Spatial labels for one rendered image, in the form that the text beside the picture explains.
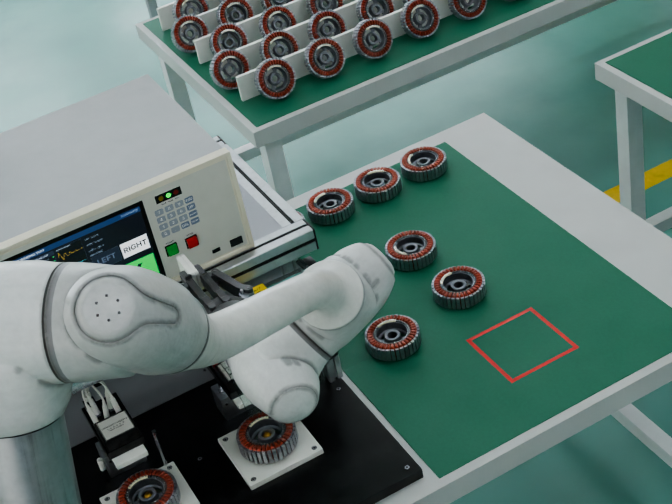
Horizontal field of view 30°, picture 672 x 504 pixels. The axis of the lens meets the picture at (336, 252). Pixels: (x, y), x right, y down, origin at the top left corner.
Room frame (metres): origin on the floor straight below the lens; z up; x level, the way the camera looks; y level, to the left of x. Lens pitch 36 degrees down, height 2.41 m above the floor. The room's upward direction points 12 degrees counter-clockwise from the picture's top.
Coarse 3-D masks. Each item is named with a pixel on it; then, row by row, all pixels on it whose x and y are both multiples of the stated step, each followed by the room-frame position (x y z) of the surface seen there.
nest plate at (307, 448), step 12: (276, 432) 1.72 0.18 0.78; (300, 432) 1.71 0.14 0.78; (228, 444) 1.72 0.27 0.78; (300, 444) 1.68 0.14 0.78; (312, 444) 1.67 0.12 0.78; (228, 456) 1.70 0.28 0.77; (240, 456) 1.68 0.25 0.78; (288, 456) 1.66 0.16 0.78; (300, 456) 1.65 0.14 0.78; (312, 456) 1.65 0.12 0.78; (240, 468) 1.65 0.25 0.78; (252, 468) 1.65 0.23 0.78; (264, 468) 1.64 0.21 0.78; (276, 468) 1.63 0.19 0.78; (288, 468) 1.63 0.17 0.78; (252, 480) 1.62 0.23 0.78; (264, 480) 1.61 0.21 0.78
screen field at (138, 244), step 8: (136, 240) 1.79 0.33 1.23; (144, 240) 1.79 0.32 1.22; (112, 248) 1.77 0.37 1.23; (120, 248) 1.78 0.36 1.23; (128, 248) 1.78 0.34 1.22; (136, 248) 1.78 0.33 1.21; (144, 248) 1.79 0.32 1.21; (96, 256) 1.76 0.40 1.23; (104, 256) 1.76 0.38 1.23; (112, 256) 1.77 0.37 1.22; (120, 256) 1.77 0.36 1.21; (128, 256) 1.78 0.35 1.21
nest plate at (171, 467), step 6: (162, 468) 1.70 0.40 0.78; (168, 468) 1.69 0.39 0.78; (174, 468) 1.69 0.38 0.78; (174, 474) 1.67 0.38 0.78; (180, 474) 1.67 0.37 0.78; (180, 480) 1.65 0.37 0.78; (180, 486) 1.64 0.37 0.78; (186, 486) 1.64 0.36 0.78; (114, 492) 1.66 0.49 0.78; (180, 492) 1.62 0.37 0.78; (186, 492) 1.62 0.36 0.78; (192, 492) 1.62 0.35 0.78; (102, 498) 1.65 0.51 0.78; (108, 498) 1.65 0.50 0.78; (114, 498) 1.65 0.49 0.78; (138, 498) 1.63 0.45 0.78; (180, 498) 1.61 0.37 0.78; (186, 498) 1.61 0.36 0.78; (192, 498) 1.60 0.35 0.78
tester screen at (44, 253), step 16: (112, 224) 1.78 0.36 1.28; (128, 224) 1.79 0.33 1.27; (144, 224) 1.79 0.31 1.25; (64, 240) 1.75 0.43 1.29; (80, 240) 1.75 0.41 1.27; (96, 240) 1.76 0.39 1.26; (112, 240) 1.77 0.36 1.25; (128, 240) 1.78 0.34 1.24; (32, 256) 1.72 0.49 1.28; (48, 256) 1.73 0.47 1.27; (64, 256) 1.74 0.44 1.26; (80, 256) 1.75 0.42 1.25; (160, 272) 1.79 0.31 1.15
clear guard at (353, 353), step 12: (288, 264) 1.85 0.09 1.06; (300, 264) 1.84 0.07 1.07; (264, 276) 1.83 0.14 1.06; (276, 276) 1.82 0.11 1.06; (288, 276) 1.81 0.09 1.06; (360, 336) 1.64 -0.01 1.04; (348, 348) 1.63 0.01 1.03; (360, 348) 1.63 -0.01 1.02; (336, 360) 1.61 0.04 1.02; (348, 360) 1.61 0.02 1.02; (360, 360) 1.61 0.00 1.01; (228, 372) 1.59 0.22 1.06; (324, 372) 1.59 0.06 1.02; (336, 372) 1.59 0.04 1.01; (240, 396) 1.56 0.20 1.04; (252, 408) 1.54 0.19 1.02
